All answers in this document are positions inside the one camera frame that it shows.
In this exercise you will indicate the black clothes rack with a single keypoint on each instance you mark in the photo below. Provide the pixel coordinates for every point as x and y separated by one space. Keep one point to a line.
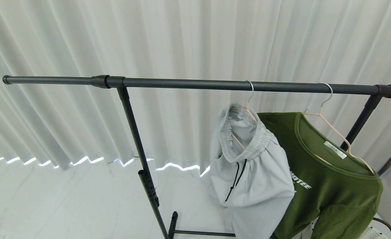
182 83

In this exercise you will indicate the white laundry basket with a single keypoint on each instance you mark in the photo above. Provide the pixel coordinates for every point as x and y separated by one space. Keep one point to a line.
371 234

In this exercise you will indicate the green garment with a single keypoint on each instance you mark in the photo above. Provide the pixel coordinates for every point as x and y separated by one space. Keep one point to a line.
331 196

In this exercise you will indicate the pink clothes hanger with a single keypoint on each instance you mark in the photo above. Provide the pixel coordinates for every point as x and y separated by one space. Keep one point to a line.
330 96
251 96

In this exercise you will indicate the pale grey shorts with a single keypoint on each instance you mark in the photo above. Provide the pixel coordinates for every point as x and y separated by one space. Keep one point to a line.
258 186

